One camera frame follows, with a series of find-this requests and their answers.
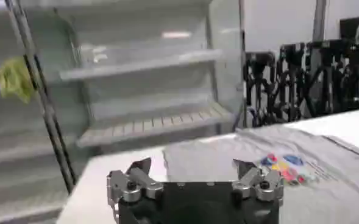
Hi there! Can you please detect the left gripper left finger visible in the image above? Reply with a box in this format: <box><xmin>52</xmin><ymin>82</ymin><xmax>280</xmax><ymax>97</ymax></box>
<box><xmin>107</xmin><ymin>156</ymin><xmax>165</xmax><ymax>214</ymax></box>

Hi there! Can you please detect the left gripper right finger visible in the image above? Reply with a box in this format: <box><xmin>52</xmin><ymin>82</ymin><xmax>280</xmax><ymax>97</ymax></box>
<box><xmin>232</xmin><ymin>158</ymin><xmax>284</xmax><ymax>203</ymax></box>

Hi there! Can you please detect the grey printed shirt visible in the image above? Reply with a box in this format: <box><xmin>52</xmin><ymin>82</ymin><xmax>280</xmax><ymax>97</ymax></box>
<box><xmin>162</xmin><ymin>124</ymin><xmax>359</xmax><ymax>224</ymax></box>

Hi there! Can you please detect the white open display shelf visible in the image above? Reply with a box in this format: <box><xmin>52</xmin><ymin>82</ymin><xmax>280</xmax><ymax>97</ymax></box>
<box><xmin>20</xmin><ymin>0</ymin><xmax>244</xmax><ymax>153</ymax></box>

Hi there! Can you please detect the glass-sided display shelf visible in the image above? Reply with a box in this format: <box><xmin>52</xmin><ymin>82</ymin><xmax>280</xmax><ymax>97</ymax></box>
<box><xmin>0</xmin><ymin>0</ymin><xmax>87</xmax><ymax>224</ymax></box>

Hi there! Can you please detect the green cloth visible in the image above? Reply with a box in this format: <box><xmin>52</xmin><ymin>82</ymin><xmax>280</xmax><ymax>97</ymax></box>
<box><xmin>0</xmin><ymin>57</ymin><xmax>36</xmax><ymax>104</ymax></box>

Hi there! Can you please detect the black monitor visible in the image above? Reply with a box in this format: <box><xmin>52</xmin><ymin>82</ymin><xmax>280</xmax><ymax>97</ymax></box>
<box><xmin>339</xmin><ymin>15</ymin><xmax>359</xmax><ymax>43</ymax></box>

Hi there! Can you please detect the black metal rack post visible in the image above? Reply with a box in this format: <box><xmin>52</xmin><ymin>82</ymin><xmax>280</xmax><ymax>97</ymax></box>
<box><xmin>4</xmin><ymin>0</ymin><xmax>78</xmax><ymax>194</ymax></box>

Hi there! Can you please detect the grey wall pillar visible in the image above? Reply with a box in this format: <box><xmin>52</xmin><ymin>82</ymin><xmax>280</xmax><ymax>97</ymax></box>
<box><xmin>310</xmin><ymin>0</ymin><xmax>328</xmax><ymax>74</ymax></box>

